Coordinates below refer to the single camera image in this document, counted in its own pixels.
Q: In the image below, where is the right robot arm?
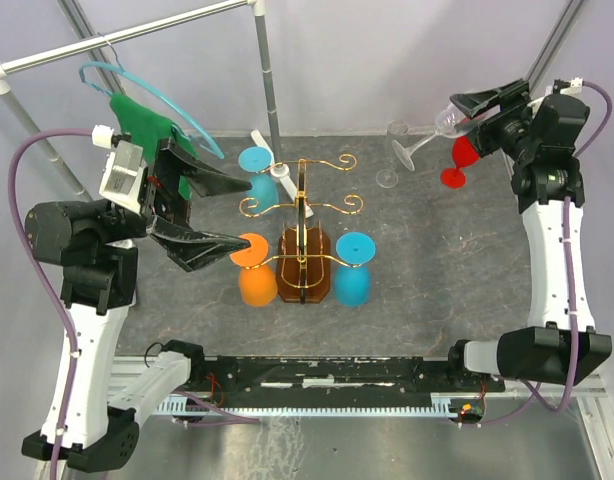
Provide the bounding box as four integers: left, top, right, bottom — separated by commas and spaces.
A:
444, 80, 612, 391

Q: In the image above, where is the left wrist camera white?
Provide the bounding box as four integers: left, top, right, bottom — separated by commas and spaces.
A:
91, 125, 145, 214

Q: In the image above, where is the light blue cable duct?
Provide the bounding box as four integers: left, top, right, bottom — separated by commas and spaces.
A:
153, 395, 458, 419

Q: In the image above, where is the blue clothes hanger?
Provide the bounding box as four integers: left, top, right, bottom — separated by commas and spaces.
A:
78, 32, 225, 159

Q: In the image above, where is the brown wooden rack base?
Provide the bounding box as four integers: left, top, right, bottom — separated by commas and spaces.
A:
275, 222, 331, 304

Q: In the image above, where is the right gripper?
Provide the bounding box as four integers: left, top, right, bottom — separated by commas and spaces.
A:
449, 78, 537, 164

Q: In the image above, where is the green cloth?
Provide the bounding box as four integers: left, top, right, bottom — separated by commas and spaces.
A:
109, 93, 198, 172

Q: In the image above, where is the gold wire glass rack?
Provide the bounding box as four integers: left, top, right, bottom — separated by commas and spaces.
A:
238, 152, 367, 305

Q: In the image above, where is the orange wine glass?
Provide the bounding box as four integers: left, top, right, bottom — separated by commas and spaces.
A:
230, 233, 278, 307

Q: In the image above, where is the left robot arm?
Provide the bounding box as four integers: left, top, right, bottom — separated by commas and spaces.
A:
18, 129, 250, 473

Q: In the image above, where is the red wine glass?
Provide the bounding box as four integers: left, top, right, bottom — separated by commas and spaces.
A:
440, 136, 480, 189

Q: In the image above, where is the light blue back glass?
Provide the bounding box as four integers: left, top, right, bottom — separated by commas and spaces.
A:
238, 146, 279, 214

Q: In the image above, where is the clear wine glass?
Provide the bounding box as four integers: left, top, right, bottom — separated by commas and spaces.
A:
393, 104, 467, 172
376, 119, 409, 189

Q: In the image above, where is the blue front wine glass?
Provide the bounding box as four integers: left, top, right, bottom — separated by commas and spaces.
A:
333, 232, 376, 307

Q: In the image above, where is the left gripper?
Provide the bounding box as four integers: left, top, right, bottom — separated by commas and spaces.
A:
97, 133, 254, 263

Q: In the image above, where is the silver clothes rail frame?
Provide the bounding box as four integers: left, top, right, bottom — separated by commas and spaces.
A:
0, 0, 316, 219

